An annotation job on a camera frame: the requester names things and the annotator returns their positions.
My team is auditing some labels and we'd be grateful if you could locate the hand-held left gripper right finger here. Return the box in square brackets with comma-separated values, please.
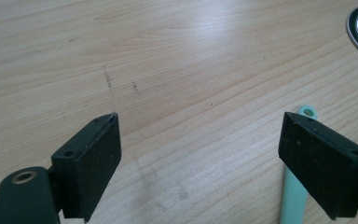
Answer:
[277, 111, 358, 221]

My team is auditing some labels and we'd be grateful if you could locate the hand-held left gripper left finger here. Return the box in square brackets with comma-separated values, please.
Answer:
[50, 112, 122, 223]

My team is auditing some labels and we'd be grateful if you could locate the mint green plastic utensil handle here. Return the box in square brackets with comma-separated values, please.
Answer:
[279, 105, 318, 224]

